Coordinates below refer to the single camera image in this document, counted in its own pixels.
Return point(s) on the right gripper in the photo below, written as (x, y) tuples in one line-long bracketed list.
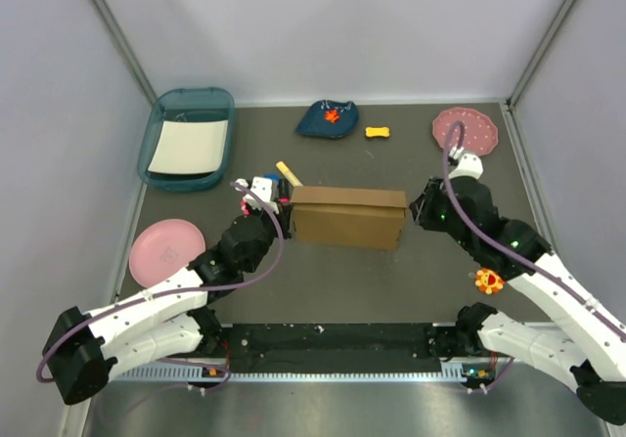
[(422, 206)]

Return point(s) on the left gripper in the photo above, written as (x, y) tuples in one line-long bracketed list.
[(285, 215)]

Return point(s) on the brown cardboard box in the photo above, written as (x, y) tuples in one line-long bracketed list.
[(362, 218)]

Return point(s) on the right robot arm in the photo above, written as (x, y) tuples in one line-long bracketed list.
[(587, 355)]

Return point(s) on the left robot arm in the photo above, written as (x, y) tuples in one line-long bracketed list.
[(86, 350)]

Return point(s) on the black pink highlighter marker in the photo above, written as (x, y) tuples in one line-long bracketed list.
[(284, 192)]

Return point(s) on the yellow pink marker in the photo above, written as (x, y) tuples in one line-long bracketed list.
[(288, 174)]

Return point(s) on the pink dotted plate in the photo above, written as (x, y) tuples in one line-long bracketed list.
[(481, 134)]

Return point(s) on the orange yellow flower charm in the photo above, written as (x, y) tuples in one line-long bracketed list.
[(487, 281)]

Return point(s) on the yellow bone sponge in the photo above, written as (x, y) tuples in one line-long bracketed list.
[(382, 132)]

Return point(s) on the dark blue fish dish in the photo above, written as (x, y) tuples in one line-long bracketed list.
[(329, 120)]

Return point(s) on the white paper sheet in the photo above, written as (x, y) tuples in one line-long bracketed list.
[(188, 148)]

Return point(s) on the plain pink plate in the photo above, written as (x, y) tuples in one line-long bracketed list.
[(163, 249)]

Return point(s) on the teal plastic bin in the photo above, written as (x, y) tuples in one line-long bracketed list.
[(186, 105)]

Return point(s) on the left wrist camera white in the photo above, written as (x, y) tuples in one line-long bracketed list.
[(254, 189)]

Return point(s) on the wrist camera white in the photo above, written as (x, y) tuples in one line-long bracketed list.
[(464, 163), (254, 189)]

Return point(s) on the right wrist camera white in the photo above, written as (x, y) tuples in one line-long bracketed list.
[(464, 163)]

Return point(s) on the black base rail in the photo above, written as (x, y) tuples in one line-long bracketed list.
[(338, 348)]

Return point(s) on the aluminium frame profile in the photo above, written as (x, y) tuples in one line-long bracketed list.
[(471, 374)]

